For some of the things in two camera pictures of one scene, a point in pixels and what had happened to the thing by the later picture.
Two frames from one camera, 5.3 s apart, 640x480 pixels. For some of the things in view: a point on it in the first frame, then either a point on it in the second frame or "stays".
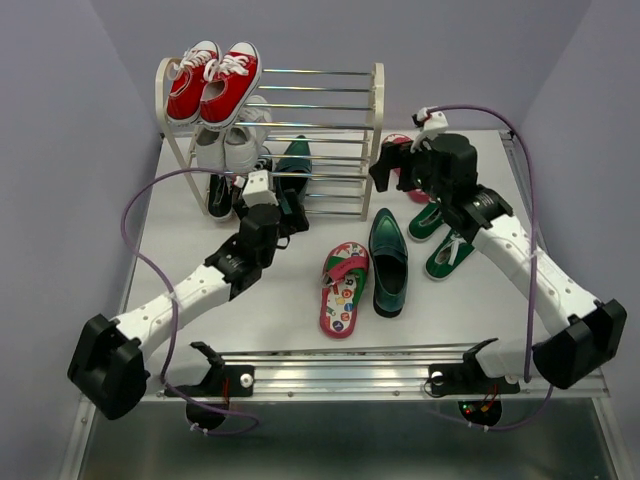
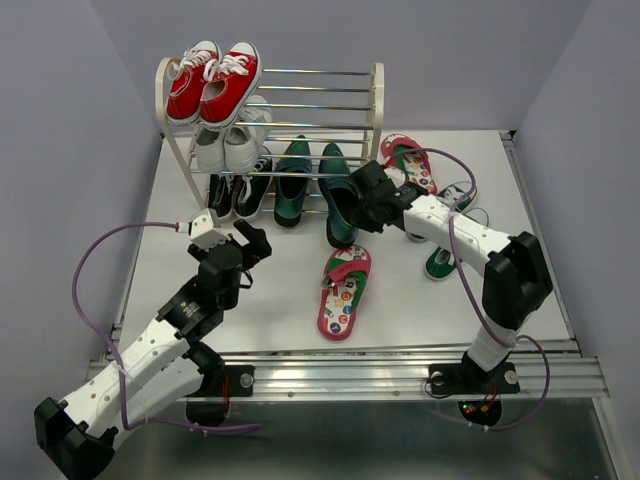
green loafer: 389,258 to 336,185
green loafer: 293,188 stays
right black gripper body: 435,188 to 365,216
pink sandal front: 344,274 stays
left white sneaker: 210,148 stays
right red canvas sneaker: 232,78 stays
